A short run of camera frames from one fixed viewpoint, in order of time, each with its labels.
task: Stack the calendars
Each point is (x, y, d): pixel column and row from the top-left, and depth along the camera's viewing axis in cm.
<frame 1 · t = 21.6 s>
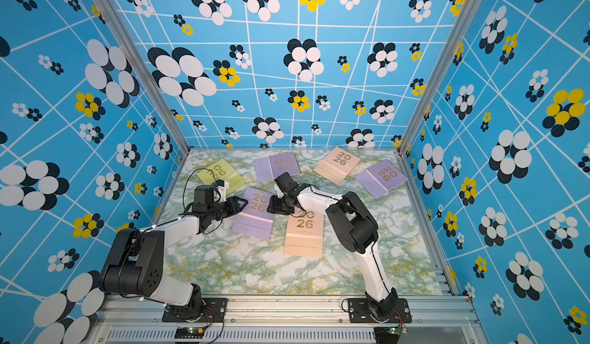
left hand: (246, 201, 92), fingers open
right hand: (271, 209, 96), fingers open
green desk calendar: (221, 170, 111), point 2 cm above the table
purple calendar back centre: (266, 169, 115), on the table
pink calendar back right: (336, 166, 114), on the table
purple calendar far right: (380, 178, 110), on the table
pink calendar centre: (304, 236, 91), on the table
purple calendar front left: (255, 220, 93), point 3 cm above the table

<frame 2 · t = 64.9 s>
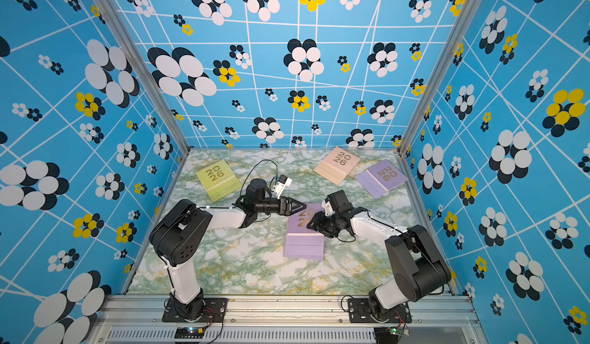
left hand: (305, 205, 85), fingers open
right hand: (313, 227, 88), fingers open
purple calendar back centre: (301, 241, 88), point 2 cm above the table
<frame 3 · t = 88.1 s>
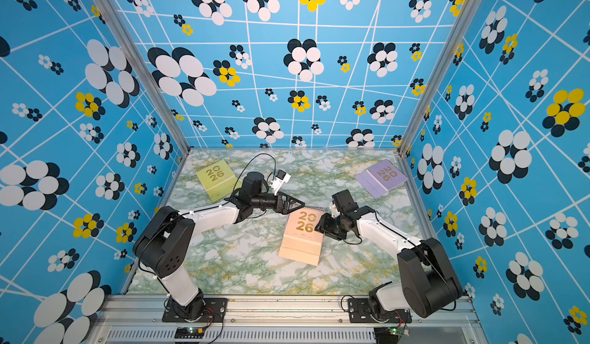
left hand: (301, 202, 83), fingers open
right hand: (321, 229, 87), fingers open
pink calendar back right: (300, 241, 87), point 4 cm above the table
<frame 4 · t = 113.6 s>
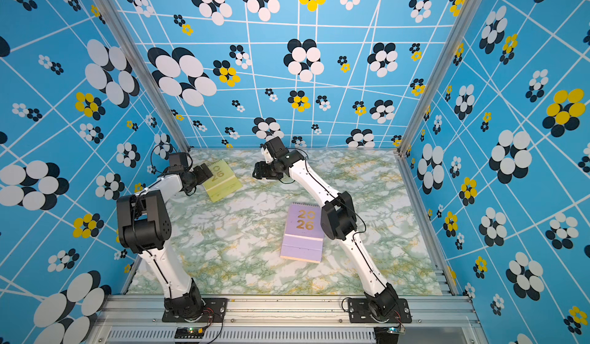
left hand: (205, 173, 101), fingers open
right hand: (261, 173, 95), fingers open
purple calendar far right: (304, 236, 86), point 6 cm above the table
